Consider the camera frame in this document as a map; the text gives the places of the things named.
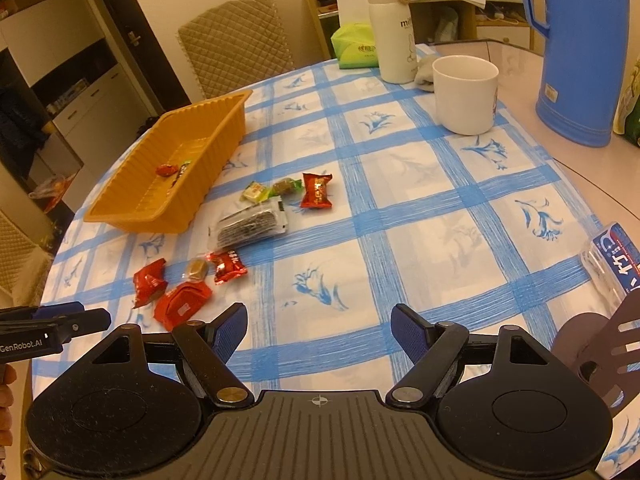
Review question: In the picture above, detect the dark hanging clothing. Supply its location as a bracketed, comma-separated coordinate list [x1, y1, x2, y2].
[0, 87, 47, 162]

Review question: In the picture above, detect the wooden shelf unit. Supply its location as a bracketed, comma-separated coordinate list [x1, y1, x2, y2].
[302, 0, 534, 61]

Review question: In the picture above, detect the large red snack packet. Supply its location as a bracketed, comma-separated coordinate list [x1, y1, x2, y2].
[154, 281, 214, 331]

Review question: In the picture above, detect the white cabinet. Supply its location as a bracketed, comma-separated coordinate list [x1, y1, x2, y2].
[0, 0, 166, 173]

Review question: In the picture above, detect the brown candy with green wrapper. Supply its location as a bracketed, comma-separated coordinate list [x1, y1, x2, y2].
[270, 177, 305, 197]

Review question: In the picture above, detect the beige quilted chair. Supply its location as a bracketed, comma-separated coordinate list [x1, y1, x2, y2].
[176, 0, 296, 101]
[0, 207, 56, 307]

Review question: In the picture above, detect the tan candy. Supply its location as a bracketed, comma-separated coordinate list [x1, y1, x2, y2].
[181, 256, 211, 284]

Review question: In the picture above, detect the orange ribbed plastic tray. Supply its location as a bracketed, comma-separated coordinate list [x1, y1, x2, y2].
[83, 89, 254, 234]

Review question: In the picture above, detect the green snack bag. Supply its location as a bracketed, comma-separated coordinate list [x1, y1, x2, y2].
[612, 57, 640, 149]

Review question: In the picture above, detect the red candy with gold print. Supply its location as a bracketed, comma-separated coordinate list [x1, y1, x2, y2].
[299, 172, 335, 211]

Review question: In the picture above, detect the white cup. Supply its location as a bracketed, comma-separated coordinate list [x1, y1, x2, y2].
[431, 55, 500, 137]

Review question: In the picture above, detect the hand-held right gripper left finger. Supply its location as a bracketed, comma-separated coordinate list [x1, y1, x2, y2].
[89, 302, 256, 408]

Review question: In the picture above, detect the clear plastic bottle blue label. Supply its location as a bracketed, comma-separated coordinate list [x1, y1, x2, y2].
[580, 220, 640, 312]

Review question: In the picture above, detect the blue thermos jug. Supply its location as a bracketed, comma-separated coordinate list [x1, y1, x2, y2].
[515, 0, 632, 149]

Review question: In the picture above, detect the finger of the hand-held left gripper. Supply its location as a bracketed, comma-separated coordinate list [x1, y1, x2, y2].
[0, 301, 85, 323]
[31, 308, 112, 347]

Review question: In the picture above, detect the white thermos bottle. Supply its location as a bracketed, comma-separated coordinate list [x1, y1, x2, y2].
[362, 0, 417, 85]

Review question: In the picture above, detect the dark candy bar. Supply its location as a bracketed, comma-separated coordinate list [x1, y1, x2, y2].
[170, 159, 194, 187]

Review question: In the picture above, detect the dark brown door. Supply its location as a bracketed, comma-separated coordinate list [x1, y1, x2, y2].
[82, 0, 194, 113]

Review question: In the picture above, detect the red plastic bag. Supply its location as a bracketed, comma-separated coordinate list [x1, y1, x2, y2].
[29, 172, 77, 212]

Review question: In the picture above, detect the red candy with white print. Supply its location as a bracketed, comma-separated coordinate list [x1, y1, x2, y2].
[207, 249, 249, 286]

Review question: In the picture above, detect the person's left hand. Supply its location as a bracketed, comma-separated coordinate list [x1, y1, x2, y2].
[0, 363, 17, 461]

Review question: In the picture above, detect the green tissue pack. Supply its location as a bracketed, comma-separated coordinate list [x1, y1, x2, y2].
[330, 22, 381, 70]

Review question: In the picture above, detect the brown slotted chair back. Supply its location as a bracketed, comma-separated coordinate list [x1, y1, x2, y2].
[550, 300, 640, 412]

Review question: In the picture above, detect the grey cloth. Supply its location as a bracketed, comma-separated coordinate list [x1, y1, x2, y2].
[412, 54, 441, 92]

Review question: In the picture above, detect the plain red candy packet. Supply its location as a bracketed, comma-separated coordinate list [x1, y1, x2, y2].
[132, 258, 169, 310]

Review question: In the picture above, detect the blue checked tablecloth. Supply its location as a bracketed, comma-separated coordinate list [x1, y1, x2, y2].
[30, 42, 640, 480]

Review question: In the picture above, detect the black sesame bar clear packet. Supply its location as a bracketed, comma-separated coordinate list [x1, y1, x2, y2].
[207, 196, 290, 252]

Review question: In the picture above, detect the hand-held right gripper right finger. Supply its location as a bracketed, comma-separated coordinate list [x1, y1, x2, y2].
[385, 302, 552, 408]

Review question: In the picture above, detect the yellow-green candy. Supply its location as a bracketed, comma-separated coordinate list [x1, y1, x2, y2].
[241, 181, 269, 205]

